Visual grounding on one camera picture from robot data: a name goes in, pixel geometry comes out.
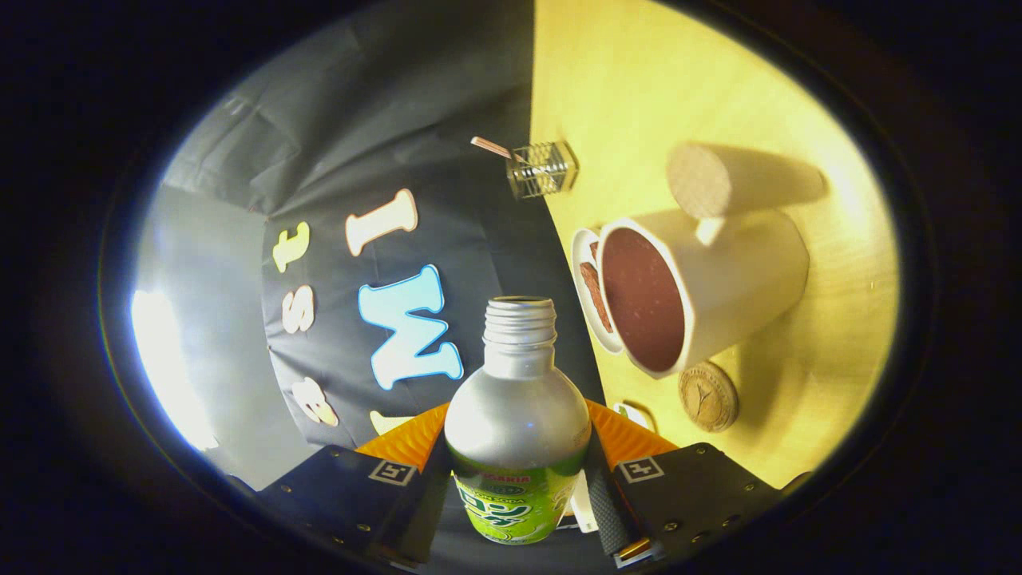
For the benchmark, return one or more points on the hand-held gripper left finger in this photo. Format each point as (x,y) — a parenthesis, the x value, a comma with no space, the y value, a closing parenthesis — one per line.
(335,499)

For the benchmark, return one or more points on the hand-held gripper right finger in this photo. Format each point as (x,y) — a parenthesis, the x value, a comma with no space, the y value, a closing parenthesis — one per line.
(695,495)

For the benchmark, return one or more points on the round cork coaster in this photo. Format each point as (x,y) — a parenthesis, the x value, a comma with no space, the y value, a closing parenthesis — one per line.
(709,397)

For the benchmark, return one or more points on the silver bottle with green label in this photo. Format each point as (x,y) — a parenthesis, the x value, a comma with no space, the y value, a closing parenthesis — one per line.
(517,415)

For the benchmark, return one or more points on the white divided dish with beans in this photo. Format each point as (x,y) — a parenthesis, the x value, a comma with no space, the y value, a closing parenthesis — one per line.
(639,415)

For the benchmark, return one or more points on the white oval plate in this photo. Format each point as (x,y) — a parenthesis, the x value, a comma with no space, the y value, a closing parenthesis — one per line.
(581,247)

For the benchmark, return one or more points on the striped pink straw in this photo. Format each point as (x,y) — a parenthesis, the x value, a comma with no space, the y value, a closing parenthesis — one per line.
(490,146)

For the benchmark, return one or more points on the wooden table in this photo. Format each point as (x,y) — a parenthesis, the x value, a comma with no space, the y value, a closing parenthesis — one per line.
(639,96)

